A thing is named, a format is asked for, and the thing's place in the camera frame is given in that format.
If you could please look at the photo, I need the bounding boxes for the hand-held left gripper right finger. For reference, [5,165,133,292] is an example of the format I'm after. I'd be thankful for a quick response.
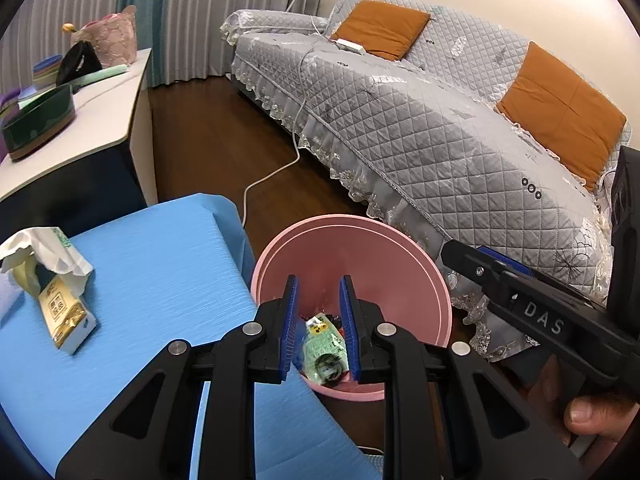
[339,274,586,480]

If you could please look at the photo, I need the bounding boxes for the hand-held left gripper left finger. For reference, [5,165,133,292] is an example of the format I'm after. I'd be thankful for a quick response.
[55,274,301,480]

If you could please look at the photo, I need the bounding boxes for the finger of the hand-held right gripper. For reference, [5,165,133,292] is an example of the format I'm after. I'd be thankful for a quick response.
[477,246,608,318]
[442,239,608,376]

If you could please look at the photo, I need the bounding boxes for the green printed packet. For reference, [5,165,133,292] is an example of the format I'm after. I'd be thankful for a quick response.
[295,312,351,386]

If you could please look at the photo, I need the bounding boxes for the pink waste bin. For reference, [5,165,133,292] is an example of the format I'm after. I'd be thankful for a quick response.
[250,214,453,403]

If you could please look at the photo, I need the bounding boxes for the person's right hand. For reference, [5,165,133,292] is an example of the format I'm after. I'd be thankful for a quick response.
[527,352,640,466]

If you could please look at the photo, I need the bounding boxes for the orange cushion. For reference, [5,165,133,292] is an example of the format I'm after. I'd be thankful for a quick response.
[495,41,628,192]
[330,0,432,61]

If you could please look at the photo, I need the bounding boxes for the grey quilted sofa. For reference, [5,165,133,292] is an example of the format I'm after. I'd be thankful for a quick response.
[220,0,640,363]

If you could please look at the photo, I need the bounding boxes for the yellow tissue pack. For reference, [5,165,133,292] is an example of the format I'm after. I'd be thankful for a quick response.
[0,227,98,356]

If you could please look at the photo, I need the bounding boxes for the white power strip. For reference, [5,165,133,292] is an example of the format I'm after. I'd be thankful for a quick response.
[330,37,367,56]

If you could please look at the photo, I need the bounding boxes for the white-topped coffee table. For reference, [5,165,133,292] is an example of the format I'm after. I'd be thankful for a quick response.
[0,47,158,241]

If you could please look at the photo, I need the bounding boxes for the mint green flat lid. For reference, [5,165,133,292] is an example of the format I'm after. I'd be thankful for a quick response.
[70,64,130,92]

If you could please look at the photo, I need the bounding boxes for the dark green round tin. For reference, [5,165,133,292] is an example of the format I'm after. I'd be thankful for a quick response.
[1,83,77,162]

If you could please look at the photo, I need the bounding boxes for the black round container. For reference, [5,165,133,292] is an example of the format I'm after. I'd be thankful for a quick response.
[55,40,103,88]

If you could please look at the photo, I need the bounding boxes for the pink lace basket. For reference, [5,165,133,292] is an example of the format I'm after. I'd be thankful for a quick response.
[70,4,138,68]

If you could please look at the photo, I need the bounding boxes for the stack of coloured bowls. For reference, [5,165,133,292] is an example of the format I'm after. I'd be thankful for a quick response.
[32,55,66,88]

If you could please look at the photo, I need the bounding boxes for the white power cable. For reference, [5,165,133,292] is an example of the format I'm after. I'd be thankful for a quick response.
[241,12,333,228]

